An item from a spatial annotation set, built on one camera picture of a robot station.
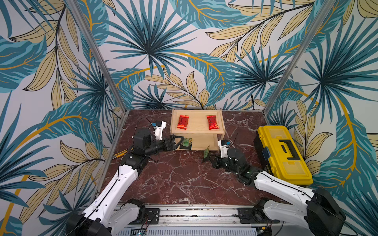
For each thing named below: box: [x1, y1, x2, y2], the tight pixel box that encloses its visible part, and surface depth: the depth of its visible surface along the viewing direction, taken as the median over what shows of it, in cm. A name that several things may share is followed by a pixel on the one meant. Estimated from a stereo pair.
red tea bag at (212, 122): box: [206, 115, 220, 131], surface depth 85 cm
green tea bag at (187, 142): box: [182, 138, 193, 148], surface depth 100 cm
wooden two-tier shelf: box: [169, 108, 226, 151], surface depth 87 cm
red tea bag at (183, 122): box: [176, 114, 190, 130], surface depth 85 cm
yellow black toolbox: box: [253, 125, 314, 186], surface depth 80 cm
